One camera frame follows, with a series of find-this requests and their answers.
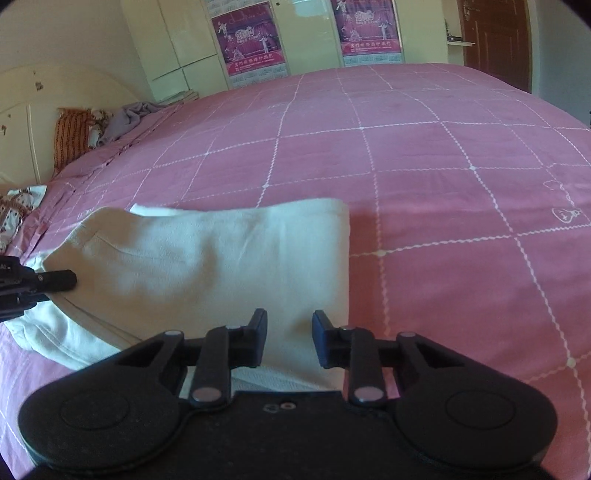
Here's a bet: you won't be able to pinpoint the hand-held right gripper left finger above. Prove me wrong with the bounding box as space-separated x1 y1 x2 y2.
115 308 269 409

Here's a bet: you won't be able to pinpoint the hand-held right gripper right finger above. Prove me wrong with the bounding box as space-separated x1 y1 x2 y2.
312 310 462 408

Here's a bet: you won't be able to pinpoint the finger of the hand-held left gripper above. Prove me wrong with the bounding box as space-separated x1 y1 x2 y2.
0 292 52 322
28 270 78 293

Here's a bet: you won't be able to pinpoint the white pants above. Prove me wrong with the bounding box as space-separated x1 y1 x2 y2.
4 198 352 394

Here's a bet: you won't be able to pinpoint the white brown patterned pillow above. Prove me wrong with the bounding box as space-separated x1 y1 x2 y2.
0 184 49 254

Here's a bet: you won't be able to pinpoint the orange striped pillow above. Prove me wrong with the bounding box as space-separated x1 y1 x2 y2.
52 108 94 177

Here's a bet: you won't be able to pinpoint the small white floral pillow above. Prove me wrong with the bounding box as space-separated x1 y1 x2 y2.
87 109 110 149

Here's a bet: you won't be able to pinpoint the cream wooden headboard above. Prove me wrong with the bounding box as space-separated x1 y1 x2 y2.
0 65 141 186

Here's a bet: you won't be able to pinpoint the lilac crumpled cloth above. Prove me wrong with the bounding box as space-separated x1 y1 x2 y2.
95 102 172 147

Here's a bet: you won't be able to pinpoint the pink checked bed sheet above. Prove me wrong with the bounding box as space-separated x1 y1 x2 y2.
0 62 591 467

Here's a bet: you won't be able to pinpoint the cream glossy wardrobe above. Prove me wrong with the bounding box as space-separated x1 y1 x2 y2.
121 0 476 101

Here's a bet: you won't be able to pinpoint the brown wooden door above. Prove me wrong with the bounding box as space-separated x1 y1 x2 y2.
456 0 533 93

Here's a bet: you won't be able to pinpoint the purple calendar wall poster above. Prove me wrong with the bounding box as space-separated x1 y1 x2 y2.
211 2 290 89
329 0 406 68
204 0 271 12

